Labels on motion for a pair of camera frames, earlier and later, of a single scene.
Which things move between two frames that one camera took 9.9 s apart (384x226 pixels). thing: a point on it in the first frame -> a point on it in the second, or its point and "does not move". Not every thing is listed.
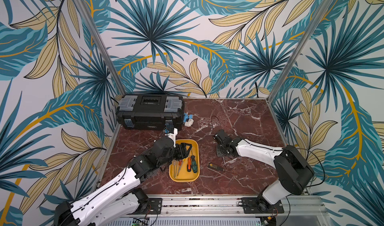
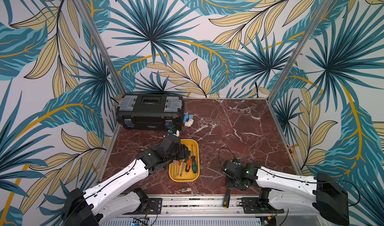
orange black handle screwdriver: x=189 y=164 does not move
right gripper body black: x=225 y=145 -> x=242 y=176
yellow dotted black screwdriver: x=213 y=165 -> x=226 y=200
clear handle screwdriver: x=174 y=163 does not move
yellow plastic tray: x=187 y=169 does not move
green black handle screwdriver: x=194 y=164 does not move
